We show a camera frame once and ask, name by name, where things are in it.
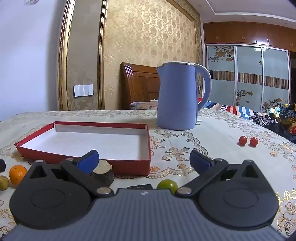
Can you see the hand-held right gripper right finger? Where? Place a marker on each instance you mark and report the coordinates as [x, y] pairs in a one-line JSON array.
[[200, 162]]

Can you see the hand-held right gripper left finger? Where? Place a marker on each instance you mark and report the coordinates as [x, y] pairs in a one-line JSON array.
[[89, 162]]

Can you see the dark sugarcane piece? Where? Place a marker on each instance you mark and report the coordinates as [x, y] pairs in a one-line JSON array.
[[1, 165], [104, 176]]

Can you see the red cardboard box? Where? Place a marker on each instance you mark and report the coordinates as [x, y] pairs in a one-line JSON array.
[[92, 141]]

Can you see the green jujube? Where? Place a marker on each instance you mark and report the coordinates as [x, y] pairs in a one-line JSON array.
[[167, 185]]

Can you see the orange mandarin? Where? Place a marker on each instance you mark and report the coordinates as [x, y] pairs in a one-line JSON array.
[[16, 175]]

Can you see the yellow-brown round fruit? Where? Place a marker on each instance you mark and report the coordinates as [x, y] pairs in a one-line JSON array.
[[3, 183]]

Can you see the red cherry tomato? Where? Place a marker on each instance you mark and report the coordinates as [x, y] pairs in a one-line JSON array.
[[254, 141], [242, 140]]

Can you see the striped blanket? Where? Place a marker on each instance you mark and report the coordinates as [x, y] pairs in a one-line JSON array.
[[238, 110]]

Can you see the blue electric kettle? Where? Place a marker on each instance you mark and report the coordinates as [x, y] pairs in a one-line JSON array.
[[177, 97]]

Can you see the brown pink blanket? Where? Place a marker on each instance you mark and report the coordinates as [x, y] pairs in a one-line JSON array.
[[143, 105]]

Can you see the wardrobe with patterned doors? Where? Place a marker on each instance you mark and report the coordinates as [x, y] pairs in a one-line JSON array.
[[249, 92]]

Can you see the wooden bed headboard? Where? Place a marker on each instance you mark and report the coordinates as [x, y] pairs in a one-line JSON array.
[[138, 85]]

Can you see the pile of clothes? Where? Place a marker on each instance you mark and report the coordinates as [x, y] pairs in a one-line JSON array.
[[284, 113]]

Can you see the white light switch panel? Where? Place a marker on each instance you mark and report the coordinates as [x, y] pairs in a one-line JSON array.
[[83, 90]]

